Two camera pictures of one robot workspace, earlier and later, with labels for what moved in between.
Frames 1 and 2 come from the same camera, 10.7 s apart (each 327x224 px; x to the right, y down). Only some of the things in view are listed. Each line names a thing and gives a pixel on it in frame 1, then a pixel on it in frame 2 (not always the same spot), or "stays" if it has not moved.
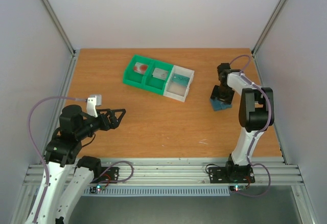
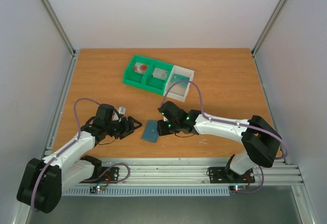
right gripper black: x=220 y=96 -> x=163 y=127
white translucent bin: x=180 y=83 stays
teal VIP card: x=181 y=80 stays
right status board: x=237 y=187 stays
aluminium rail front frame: x=175 y=171 stays
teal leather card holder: x=218 y=105 -> x=150 y=131
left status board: x=94 y=189 stays
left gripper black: x=115 y=123 -> x=128 y=130
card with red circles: x=140 y=68 stays
